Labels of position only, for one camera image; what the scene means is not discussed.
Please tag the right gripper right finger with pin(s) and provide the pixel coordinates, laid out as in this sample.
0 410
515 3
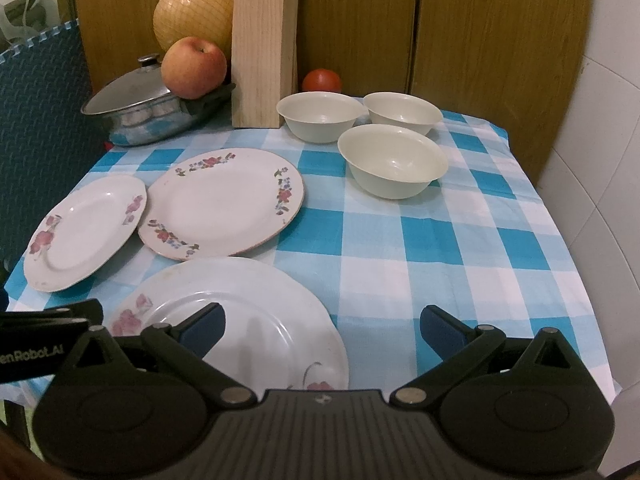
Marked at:
464 351

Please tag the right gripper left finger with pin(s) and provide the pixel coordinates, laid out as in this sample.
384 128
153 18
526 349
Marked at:
180 351

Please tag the white plate pink flowers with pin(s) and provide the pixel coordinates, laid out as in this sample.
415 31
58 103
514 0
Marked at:
278 334
83 231

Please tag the cream plate colourful floral rim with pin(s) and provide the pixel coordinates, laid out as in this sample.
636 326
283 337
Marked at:
220 204

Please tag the cream bowl front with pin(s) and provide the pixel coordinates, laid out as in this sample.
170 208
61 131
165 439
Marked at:
391 162

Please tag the cream bowl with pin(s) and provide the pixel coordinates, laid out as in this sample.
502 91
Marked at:
391 162
402 110
319 117

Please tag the blue white checkered tablecloth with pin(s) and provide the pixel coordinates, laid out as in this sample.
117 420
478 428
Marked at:
478 242

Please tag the teal foam mat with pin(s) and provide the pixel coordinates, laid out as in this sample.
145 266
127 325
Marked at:
47 145

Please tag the steel pot with lid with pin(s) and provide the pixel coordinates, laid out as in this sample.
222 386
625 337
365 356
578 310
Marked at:
138 109

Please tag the red apple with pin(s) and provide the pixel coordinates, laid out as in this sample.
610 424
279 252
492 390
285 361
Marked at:
192 67

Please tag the red tomato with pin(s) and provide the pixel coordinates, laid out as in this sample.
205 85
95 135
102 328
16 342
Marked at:
322 79

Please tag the wooden cabinet doors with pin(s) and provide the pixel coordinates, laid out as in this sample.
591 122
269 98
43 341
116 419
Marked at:
513 62

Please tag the wooden knife block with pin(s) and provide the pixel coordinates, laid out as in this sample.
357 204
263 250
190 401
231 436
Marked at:
262 60

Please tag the yellow pomelo in net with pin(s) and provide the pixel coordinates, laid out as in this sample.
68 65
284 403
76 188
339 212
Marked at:
210 20

